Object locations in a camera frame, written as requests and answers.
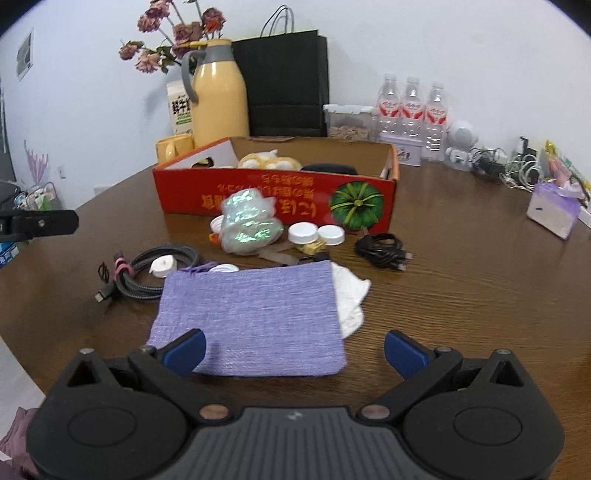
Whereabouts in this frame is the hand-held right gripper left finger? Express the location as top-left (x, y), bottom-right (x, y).
top-left (65, 329), bottom-right (234, 423)

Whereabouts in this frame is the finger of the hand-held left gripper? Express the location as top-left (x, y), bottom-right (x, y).
top-left (0, 210), bottom-right (79, 242)

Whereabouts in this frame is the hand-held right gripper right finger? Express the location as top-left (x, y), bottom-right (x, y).
top-left (355, 329), bottom-right (527, 423)

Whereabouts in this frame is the purple woven pouch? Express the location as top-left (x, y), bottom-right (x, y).
top-left (147, 260), bottom-right (348, 377)

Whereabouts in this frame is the white cloth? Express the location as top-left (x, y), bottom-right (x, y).
top-left (330, 263), bottom-right (372, 340)

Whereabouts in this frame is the braided cable with pink tie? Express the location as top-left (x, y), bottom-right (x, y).
top-left (95, 244), bottom-right (197, 306)

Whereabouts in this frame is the iridescent plastic bag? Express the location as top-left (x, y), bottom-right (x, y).
top-left (221, 188), bottom-right (284, 256)

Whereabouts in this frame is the white jar lid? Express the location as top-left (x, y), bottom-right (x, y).
top-left (287, 222), bottom-right (320, 252)

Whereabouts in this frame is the red cardboard box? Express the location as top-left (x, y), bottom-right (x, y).
top-left (152, 136), bottom-right (399, 233)

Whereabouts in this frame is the dark zip case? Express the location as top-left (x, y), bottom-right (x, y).
top-left (302, 162), bottom-right (359, 176)

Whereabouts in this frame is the white yellow plush sheep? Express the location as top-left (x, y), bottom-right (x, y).
top-left (238, 149), bottom-right (304, 171)

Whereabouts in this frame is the dark panel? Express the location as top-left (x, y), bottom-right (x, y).
top-left (0, 78), bottom-right (17, 185)

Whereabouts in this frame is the yellow mug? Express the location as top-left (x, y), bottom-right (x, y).
top-left (156, 135), bottom-right (195, 165)

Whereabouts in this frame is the white milk carton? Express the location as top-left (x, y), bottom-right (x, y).
top-left (166, 79), bottom-right (195, 138)

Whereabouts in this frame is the person's pinkish clothing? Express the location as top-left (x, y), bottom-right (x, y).
top-left (0, 406), bottom-right (40, 480)

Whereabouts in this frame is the purple tissue pack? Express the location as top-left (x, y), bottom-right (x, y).
top-left (526, 181), bottom-right (582, 240)

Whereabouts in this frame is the white tin box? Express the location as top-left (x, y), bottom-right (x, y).
top-left (390, 134), bottom-right (424, 167)

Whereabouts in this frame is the yellow thermos jug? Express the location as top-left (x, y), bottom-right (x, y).
top-left (181, 39), bottom-right (251, 148)

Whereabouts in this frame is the white robot speaker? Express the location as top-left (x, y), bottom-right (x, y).
top-left (444, 120), bottom-right (476, 172)

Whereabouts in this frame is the dried rose bouquet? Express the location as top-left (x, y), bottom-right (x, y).
top-left (119, 0), bottom-right (227, 75)

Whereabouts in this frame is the clear water bottle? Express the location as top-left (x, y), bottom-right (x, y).
top-left (400, 76), bottom-right (426, 139)
top-left (422, 82), bottom-right (450, 162)
top-left (376, 73), bottom-right (402, 136)

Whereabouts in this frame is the clear seed container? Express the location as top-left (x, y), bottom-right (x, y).
top-left (322, 104), bottom-right (378, 143)

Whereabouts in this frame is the black charger adapter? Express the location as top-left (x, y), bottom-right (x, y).
top-left (515, 136), bottom-right (539, 162)

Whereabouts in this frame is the colourful snack packet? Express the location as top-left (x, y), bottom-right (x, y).
top-left (544, 140), bottom-right (591, 207)

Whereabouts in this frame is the black paper bag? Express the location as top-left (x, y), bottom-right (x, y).
top-left (232, 6), bottom-right (331, 138)

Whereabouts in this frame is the wire basket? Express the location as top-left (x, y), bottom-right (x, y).
top-left (14, 182), bottom-right (59, 211)

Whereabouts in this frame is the purple flower wall sticker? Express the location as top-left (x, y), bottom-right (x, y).
top-left (23, 138), bottom-right (49, 186)

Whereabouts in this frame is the wall picture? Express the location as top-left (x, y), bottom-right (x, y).
top-left (16, 28), bottom-right (36, 82)

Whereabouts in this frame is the black cable tangle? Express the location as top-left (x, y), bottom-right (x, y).
top-left (471, 148), bottom-right (509, 184)

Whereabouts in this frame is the white cable tangle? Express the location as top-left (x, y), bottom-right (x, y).
top-left (503, 154), bottom-right (544, 190)

